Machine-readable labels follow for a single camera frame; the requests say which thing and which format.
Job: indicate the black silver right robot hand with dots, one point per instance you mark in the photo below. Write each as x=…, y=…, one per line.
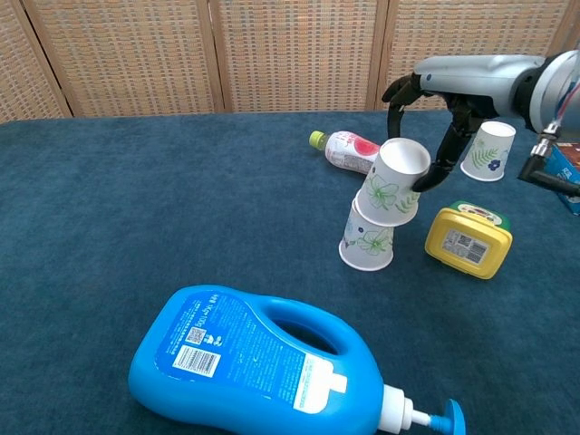
x=466, y=77

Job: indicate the white floral paper cup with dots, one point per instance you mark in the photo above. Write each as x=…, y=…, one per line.
x=489, y=151
x=389, y=186
x=364, y=247

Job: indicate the blue chocolate cookie box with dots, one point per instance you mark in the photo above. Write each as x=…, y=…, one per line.
x=566, y=156

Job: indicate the pink white drink bottle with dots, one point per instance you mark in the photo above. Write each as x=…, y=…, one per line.
x=349, y=147

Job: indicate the yellow green lidded tub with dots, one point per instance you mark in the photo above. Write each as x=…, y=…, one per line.
x=466, y=244

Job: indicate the woven bamboo folding screen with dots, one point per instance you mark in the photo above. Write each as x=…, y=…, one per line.
x=294, y=54

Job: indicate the dark blue felt table mat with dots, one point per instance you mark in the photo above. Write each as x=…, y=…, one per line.
x=136, y=204

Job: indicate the blue detergent pump bottle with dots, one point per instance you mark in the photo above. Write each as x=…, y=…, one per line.
x=235, y=362

